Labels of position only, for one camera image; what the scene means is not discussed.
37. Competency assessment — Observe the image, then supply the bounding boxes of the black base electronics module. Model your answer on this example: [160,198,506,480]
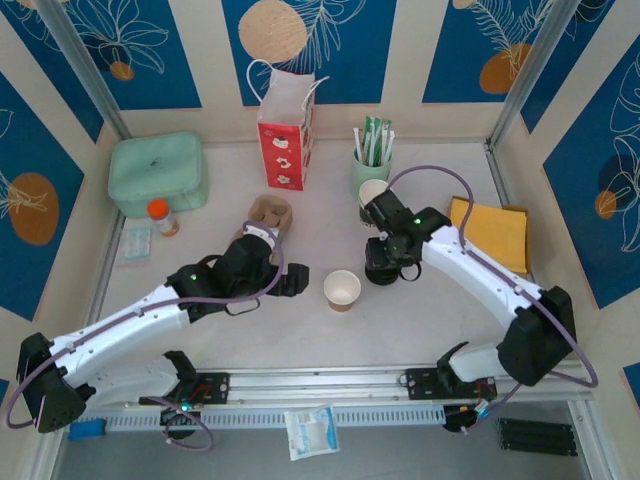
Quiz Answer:
[442,394,497,436]
[158,397,203,427]

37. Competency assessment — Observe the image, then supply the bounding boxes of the clear wipe packet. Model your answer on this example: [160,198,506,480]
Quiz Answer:
[119,227,153,266]

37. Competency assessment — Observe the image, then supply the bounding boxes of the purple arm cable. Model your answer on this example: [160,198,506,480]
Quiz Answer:
[3,222,286,451]
[387,164,600,436]

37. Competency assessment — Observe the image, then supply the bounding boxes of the green cylindrical holder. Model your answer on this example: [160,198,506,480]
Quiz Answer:
[351,147,394,199]

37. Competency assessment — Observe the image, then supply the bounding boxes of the black cup lid stack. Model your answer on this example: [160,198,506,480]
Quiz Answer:
[363,262,403,287]

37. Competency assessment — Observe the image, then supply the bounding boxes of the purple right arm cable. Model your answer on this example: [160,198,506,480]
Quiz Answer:
[387,164,600,436]

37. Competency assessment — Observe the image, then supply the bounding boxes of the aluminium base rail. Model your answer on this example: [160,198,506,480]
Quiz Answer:
[92,366,594,417]

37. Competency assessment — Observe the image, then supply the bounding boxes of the orange capped small bottle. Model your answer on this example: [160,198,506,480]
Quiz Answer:
[147,198,180,237]

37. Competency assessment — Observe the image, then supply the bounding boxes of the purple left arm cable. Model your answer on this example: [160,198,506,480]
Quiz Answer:
[3,222,286,451]

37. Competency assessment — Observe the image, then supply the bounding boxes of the aluminium frame post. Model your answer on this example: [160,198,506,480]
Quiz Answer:
[35,0,134,143]
[485,0,585,151]

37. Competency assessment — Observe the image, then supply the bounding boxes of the white blue sachet packet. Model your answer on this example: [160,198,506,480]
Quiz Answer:
[283,403,341,462]

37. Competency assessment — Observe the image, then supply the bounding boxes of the grey slotted cable duct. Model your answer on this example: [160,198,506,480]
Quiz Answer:
[99,404,447,432]

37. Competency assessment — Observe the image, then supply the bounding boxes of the brown paper cup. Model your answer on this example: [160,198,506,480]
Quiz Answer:
[322,269,362,314]

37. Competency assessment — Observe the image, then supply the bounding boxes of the aluminium table edge rail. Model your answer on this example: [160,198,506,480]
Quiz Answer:
[82,209,127,331]
[485,142,539,291]

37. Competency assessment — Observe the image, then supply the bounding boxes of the yellow napkin stack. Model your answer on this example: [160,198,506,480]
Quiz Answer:
[448,195,530,275]

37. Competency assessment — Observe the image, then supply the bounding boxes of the black paper cup stack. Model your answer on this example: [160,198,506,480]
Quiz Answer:
[357,178,394,229]

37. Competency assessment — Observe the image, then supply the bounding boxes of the brown pulp cup carrier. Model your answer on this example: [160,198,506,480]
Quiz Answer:
[248,194,294,264]

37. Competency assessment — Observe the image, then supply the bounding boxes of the red white paper gift bag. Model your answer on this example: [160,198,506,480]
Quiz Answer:
[246,58,331,193]

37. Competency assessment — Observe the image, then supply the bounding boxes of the black bar bundle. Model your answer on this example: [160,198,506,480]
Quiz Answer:
[496,417,579,457]

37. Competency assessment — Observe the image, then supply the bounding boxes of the blue plastic piece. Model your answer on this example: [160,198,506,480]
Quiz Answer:
[68,418,106,442]

